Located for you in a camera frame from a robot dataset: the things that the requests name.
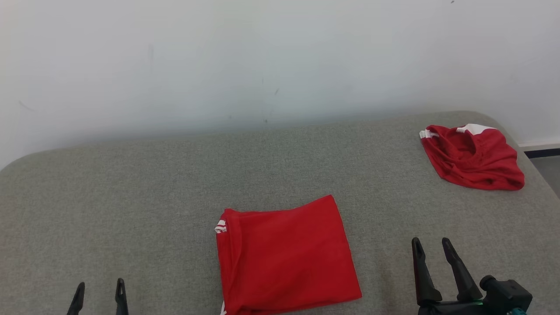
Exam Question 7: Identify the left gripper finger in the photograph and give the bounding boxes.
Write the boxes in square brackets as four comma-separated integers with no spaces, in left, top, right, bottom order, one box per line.
[66,282,86,315]
[114,278,130,315]

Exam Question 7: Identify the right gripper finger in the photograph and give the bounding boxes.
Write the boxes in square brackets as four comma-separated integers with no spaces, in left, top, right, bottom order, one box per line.
[441,237,483,302]
[411,237,443,307]

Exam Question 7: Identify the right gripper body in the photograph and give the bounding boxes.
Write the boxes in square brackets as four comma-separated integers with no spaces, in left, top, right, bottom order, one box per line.
[417,299,487,315]

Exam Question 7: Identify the red shorts with white panels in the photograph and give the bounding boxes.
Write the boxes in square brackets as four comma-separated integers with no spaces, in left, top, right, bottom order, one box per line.
[419,123,526,192]

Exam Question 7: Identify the red number 23 basketball jersey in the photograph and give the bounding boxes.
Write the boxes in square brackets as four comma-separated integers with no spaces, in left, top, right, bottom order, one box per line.
[214,194,363,315]

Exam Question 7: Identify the white wall baseboard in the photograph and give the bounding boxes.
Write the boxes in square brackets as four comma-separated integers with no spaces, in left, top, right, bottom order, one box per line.
[518,140,560,158]

